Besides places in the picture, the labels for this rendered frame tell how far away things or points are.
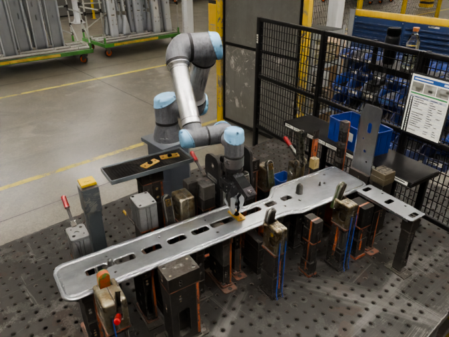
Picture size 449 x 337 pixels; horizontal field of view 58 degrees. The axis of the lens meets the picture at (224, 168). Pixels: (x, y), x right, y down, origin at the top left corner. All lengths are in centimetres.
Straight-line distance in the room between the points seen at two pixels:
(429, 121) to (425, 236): 57
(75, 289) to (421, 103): 170
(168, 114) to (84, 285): 95
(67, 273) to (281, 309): 83
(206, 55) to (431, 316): 137
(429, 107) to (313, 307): 108
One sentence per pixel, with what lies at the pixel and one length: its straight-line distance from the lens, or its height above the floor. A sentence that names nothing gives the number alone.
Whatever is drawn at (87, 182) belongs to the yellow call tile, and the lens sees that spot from 168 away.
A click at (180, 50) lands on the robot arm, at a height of 161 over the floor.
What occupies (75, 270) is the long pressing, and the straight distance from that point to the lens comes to 152.
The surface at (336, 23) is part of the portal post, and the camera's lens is 615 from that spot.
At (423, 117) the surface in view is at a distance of 219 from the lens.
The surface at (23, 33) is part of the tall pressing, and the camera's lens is 857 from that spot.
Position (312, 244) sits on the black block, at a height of 88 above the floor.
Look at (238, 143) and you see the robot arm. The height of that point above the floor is 134.
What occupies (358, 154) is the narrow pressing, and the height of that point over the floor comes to 108.
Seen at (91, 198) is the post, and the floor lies 109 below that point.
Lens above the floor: 197
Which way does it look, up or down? 28 degrees down
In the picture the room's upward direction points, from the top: straight up
